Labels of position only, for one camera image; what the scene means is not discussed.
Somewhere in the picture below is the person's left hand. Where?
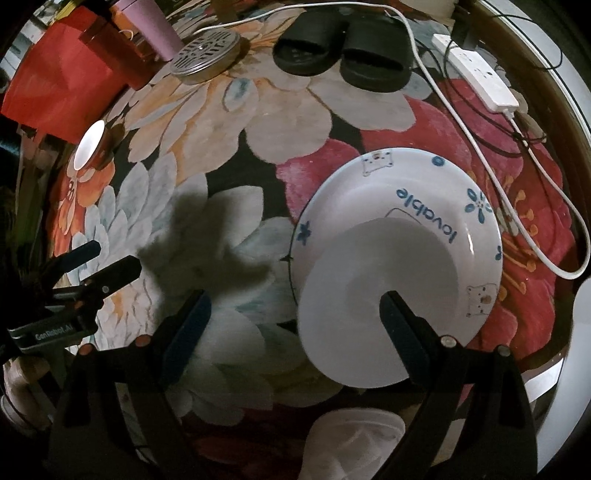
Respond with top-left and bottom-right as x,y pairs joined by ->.
0,355 -> 52,435

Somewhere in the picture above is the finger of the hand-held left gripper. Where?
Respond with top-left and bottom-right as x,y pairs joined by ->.
53,255 -> 141,302
44,240 -> 102,288

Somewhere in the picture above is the red paper bag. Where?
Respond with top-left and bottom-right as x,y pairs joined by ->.
0,21 -> 132,145

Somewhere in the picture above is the small white bowl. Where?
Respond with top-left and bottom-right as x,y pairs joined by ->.
73,119 -> 114,171

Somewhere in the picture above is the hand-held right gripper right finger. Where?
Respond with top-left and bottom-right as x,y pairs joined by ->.
379,290 -> 539,480

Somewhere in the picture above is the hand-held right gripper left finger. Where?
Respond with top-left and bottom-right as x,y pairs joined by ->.
48,288 -> 213,480

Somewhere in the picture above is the white power strip with cable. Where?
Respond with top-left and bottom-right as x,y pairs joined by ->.
196,4 -> 587,280

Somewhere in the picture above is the round perforated metal tin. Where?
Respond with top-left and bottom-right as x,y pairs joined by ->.
168,30 -> 242,85

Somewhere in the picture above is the black power cable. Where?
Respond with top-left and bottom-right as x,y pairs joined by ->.
416,14 -> 564,153

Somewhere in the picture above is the black slipper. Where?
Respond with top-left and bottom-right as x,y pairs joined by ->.
340,17 -> 413,92
272,10 -> 349,75

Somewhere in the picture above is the white cloth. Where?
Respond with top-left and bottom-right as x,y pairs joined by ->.
298,410 -> 408,480

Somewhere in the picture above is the large white bowl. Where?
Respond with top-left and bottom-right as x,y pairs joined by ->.
297,217 -> 468,389

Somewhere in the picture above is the white printed plate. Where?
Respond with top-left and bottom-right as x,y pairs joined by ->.
290,147 -> 505,347

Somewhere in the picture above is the wooden furniture leg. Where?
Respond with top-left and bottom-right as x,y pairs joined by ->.
213,0 -> 239,24

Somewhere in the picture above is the pink tumbler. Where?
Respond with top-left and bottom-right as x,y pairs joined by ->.
110,0 -> 184,63

